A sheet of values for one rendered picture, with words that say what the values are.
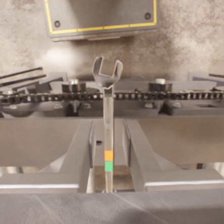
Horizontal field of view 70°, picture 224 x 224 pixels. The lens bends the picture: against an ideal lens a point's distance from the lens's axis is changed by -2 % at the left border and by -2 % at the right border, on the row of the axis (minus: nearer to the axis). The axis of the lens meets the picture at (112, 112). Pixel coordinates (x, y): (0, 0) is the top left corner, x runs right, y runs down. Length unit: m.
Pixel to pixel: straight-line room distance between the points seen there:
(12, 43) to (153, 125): 1.46
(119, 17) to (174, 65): 0.66
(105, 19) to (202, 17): 0.84
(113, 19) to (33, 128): 0.93
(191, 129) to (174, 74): 1.25
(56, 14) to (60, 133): 0.96
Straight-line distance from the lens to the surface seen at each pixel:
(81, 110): 0.50
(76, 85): 0.53
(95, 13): 1.13
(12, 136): 0.32
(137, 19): 1.14
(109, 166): 0.30
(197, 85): 1.25
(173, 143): 0.30
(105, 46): 1.42
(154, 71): 1.47
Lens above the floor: 1.41
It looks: 73 degrees down
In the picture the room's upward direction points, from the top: 174 degrees clockwise
